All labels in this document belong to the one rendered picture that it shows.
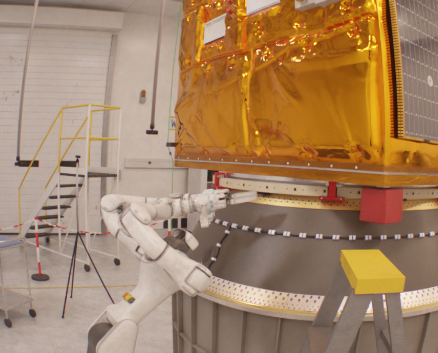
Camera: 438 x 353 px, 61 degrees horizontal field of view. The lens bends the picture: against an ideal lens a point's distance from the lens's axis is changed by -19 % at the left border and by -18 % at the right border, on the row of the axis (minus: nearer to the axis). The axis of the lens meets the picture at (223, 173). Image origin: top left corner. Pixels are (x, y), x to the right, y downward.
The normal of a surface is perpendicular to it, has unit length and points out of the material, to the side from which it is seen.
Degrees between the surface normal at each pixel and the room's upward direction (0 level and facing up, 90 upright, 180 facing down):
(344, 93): 90
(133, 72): 90
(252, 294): 43
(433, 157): 91
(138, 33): 90
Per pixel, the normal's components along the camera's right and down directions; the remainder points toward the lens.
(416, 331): 0.18, 0.04
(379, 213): -0.87, -0.01
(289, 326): -0.46, 0.02
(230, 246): -0.67, -0.47
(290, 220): -0.47, -0.46
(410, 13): 0.50, 0.05
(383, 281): -0.14, 0.04
